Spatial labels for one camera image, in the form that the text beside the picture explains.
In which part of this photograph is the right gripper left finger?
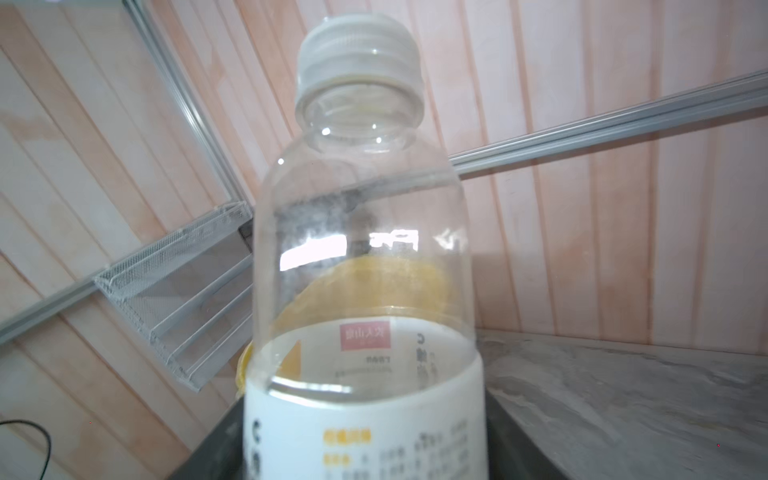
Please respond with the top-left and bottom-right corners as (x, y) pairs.
(168, 398), (245, 480)

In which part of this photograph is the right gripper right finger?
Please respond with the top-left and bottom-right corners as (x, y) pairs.
(485, 390), (567, 480)

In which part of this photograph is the white opaque bottle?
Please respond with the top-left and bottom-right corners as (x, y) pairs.
(243, 13), (489, 479)

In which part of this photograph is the white wire mesh shelf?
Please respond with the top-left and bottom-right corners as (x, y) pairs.
(94, 202), (253, 392)

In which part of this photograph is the aluminium wall rail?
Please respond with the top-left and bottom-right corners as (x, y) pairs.
(0, 0), (768, 346)

